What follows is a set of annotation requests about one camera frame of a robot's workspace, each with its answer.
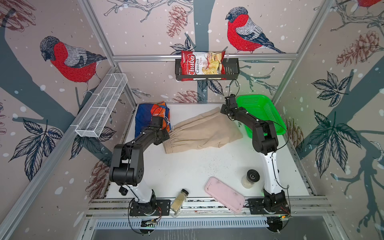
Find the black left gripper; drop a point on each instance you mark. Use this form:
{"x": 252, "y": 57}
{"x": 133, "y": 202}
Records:
{"x": 166, "y": 135}

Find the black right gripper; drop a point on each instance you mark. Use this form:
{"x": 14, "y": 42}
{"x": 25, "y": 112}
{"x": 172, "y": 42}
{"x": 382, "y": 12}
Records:
{"x": 222, "y": 108}

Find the rainbow striped shorts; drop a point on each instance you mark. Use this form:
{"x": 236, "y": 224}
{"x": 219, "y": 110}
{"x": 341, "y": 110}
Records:
{"x": 144, "y": 115}

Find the beige shorts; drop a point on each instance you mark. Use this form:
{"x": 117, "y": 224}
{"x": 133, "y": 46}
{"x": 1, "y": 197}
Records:
{"x": 209, "y": 129}

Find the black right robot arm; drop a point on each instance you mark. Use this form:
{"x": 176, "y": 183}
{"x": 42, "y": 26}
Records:
{"x": 264, "y": 141}

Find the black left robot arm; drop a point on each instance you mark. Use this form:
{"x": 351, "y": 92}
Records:
{"x": 127, "y": 164}

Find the green plastic basket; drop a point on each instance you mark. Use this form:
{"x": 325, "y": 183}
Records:
{"x": 262, "y": 108}

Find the red Chuba chips bag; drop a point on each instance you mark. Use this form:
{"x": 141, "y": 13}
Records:
{"x": 202, "y": 63}

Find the black remote-like object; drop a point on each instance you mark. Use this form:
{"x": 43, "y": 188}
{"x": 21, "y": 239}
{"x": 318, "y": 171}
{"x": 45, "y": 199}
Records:
{"x": 123, "y": 191}

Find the spice jar black lid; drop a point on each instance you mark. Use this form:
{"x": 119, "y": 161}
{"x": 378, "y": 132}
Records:
{"x": 179, "y": 201}

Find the pink rectangular case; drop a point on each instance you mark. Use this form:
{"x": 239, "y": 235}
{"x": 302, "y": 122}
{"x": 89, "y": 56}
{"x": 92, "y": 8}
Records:
{"x": 225, "y": 195}

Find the black wall basket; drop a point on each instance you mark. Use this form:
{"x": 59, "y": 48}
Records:
{"x": 230, "y": 66}

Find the white wire mesh shelf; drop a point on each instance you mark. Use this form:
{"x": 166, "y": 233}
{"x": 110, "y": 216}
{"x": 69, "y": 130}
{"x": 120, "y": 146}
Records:
{"x": 99, "y": 112}

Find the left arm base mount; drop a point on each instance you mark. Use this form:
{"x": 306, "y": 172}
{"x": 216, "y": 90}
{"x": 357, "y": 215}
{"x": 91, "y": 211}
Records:
{"x": 157, "y": 208}

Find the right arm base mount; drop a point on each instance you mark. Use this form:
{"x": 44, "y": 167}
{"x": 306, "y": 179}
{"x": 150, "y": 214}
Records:
{"x": 261, "y": 206}

